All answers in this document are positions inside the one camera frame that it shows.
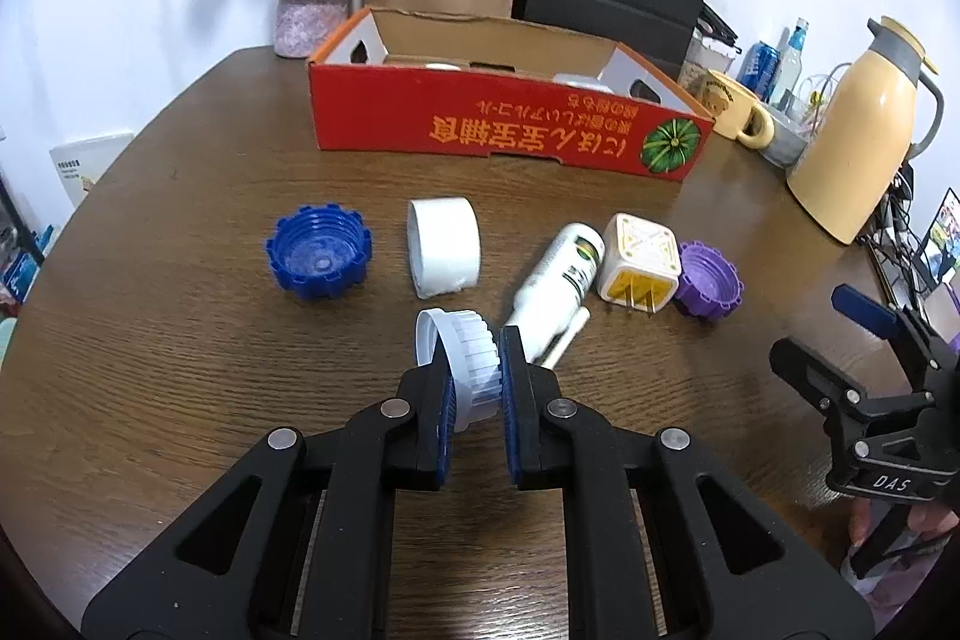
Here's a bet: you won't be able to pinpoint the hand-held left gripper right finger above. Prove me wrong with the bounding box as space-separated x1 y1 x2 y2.
499 325 875 640

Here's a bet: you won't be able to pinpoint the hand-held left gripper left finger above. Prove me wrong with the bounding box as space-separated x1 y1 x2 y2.
81 366 458 640

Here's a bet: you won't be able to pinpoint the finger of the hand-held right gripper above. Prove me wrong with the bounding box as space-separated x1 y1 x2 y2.
831 284 960 372
770 338 875 443

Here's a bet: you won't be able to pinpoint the white ribbed flip cap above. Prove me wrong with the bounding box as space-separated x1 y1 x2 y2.
415 308 505 435

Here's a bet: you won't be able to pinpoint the purple ribbed bottle cap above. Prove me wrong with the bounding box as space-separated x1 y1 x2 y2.
673 240 746 322

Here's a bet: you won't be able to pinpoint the white plastic bottle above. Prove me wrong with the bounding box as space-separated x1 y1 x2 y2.
501 223 607 369

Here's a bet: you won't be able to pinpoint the white cylindrical cap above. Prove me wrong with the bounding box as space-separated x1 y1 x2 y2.
406 196 481 300

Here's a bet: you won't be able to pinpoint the blue ribbed bottle cap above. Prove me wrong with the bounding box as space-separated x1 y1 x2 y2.
265 203 374 301

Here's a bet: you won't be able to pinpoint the red cardboard box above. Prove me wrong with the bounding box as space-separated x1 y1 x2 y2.
306 6 716 185

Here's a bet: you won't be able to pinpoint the person's right hand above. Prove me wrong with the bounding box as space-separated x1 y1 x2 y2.
847 501 957 555

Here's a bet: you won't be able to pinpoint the small display screen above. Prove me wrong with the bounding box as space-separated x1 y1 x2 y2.
926 186 960 281

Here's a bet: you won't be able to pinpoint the yellow thermos jug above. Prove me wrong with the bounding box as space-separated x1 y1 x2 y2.
786 16 944 245

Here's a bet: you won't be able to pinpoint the yellow bear mug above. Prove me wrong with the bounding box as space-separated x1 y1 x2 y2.
694 68 776 150

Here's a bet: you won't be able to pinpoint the clear glass bottle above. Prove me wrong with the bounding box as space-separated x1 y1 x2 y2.
772 17 811 109

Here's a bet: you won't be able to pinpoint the blue drink can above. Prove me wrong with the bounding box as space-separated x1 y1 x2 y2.
739 40 781 101

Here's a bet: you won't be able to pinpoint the clear jar with black lid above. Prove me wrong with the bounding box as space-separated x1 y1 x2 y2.
679 6 740 86

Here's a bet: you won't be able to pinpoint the white flat board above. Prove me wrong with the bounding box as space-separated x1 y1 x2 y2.
49 131 136 210

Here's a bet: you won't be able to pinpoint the blue and white box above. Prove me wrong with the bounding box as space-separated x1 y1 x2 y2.
0 226 59 307

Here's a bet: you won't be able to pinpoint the tangled cables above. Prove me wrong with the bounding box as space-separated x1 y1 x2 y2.
874 160 931 311

